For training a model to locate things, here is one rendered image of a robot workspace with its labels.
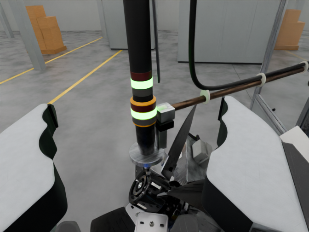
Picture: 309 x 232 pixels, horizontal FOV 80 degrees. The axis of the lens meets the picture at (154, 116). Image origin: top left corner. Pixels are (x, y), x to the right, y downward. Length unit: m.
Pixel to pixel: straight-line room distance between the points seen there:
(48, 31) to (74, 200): 7.03
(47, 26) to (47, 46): 0.74
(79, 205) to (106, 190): 0.28
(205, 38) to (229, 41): 0.64
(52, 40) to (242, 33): 6.50
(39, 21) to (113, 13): 2.69
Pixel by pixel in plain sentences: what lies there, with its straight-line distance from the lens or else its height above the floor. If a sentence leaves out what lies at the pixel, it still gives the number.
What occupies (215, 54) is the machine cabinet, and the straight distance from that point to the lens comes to 5.92.
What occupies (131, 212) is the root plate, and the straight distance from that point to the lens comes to 0.71.
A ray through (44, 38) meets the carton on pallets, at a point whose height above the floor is 0.54.
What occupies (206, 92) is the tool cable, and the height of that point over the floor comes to 1.56.
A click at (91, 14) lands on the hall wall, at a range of 13.87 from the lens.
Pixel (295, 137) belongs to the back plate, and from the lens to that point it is 0.72.
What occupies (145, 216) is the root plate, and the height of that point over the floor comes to 1.18.
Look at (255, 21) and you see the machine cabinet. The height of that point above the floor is 1.11.
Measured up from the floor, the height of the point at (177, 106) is 1.55.
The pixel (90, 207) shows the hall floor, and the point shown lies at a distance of 2.13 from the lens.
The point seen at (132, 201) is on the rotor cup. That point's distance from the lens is 0.61.
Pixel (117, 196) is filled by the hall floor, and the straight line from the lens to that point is 2.12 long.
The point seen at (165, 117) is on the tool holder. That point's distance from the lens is 0.33.
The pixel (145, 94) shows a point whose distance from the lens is 0.29.
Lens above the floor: 1.72
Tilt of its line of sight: 33 degrees down
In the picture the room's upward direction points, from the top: 2 degrees counter-clockwise
